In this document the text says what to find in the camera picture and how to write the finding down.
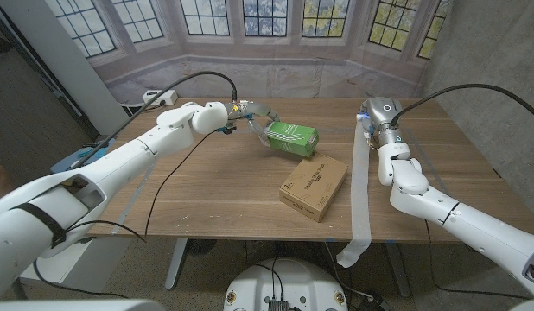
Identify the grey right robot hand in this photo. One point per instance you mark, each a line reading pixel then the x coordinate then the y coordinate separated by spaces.
pixel 383 113

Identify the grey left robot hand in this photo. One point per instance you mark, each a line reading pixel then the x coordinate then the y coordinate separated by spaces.
pixel 256 113

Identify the green straw box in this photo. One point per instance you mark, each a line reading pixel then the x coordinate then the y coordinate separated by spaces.
pixel 293 138

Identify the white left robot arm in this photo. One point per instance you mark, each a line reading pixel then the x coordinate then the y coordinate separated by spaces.
pixel 120 160

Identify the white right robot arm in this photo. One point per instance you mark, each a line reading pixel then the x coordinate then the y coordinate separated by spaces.
pixel 465 224

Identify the brown cardboard box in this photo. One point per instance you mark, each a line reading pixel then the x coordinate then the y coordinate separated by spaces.
pixel 312 185

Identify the printed window backdrop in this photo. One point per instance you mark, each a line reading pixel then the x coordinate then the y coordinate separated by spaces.
pixel 293 73

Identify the white power strip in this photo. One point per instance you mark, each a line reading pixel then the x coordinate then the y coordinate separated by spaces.
pixel 167 98

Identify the black round fan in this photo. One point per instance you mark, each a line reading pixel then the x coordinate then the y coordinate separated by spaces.
pixel 201 247

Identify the grey table leg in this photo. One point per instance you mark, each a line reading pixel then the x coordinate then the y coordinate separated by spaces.
pixel 175 263
pixel 397 270

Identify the teal plastic object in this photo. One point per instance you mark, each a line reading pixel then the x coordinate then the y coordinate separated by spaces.
pixel 86 152
pixel 101 152

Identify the black remote control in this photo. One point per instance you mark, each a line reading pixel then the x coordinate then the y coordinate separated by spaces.
pixel 90 144

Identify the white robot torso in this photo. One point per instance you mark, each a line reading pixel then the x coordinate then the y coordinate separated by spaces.
pixel 286 285

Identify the blue stool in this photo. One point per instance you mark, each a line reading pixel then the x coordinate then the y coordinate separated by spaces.
pixel 66 162

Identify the white floor platform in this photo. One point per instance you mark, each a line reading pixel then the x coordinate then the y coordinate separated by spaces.
pixel 103 268

